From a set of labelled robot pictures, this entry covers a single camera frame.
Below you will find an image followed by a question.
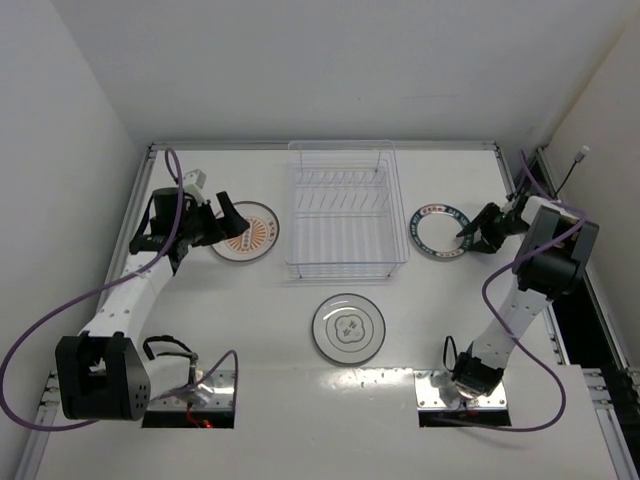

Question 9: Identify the dark blue rimmed plate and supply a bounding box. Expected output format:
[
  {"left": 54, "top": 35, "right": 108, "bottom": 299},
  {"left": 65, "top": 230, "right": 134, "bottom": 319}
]
[{"left": 408, "top": 203, "right": 474, "bottom": 261}]

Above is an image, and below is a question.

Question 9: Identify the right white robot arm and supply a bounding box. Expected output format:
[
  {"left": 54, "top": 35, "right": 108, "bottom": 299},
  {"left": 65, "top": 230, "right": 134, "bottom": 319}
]
[{"left": 452, "top": 195, "right": 600, "bottom": 398}]

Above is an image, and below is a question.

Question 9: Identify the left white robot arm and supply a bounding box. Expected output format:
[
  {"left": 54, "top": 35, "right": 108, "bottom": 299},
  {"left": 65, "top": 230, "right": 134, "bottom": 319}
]
[{"left": 55, "top": 187, "right": 249, "bottom": 421}]

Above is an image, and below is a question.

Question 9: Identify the orange sunburst plate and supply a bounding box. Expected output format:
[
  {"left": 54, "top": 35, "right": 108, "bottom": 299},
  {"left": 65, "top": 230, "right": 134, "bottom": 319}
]
[{"left": 211, "top": 201, "right": 280, "bottom": 263}]

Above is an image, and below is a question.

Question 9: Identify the grey clover pattern plate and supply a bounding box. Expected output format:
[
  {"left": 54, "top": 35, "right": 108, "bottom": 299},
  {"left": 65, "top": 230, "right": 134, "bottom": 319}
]
[{"left": 311, "top": 293, "right": 386, "bottom": 366}]

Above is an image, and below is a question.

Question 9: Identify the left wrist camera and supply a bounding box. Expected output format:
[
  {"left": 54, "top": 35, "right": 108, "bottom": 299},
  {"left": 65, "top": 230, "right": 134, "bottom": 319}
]
[{"left": 183, "top": 169, "right": 206, "bottom": 190}]

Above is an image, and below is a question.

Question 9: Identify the black wall cable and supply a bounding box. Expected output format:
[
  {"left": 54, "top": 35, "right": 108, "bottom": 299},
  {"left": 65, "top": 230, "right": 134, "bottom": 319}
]
[{"left": 552, "top": 145, "right": 590, "bottom": 199}]

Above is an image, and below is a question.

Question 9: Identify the white wire dish rack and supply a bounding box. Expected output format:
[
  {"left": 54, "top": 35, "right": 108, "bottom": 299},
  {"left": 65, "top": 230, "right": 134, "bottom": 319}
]
[{"left": 285, "top": 140, "right": 409, "bottom": 281}]

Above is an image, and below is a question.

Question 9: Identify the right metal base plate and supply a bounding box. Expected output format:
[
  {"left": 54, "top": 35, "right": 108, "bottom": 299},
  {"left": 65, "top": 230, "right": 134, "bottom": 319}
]
[{"left": 414, "top": 370, "right": 508, "bottom": 413}]

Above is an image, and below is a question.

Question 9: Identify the metal base plate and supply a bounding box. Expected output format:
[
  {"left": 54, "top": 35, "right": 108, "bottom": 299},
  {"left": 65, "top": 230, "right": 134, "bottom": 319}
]
[
  {"left": 192, "top": 370, "right": 236, "bottom": 412},
  {"left": 414, "top": 370, "right": 508, "bottom": 413}
]

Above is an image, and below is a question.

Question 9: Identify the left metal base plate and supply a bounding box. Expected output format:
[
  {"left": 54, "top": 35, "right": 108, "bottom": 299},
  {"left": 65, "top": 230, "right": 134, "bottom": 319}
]
[{"left": 192, "top": 370, "right": 236, "bottom": 412}]

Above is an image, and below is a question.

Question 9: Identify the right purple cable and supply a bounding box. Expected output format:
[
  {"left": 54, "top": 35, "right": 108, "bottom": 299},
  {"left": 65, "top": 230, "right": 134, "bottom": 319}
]
[{"left": 439, "top": 149, "right": 587, "bottom": 431}]

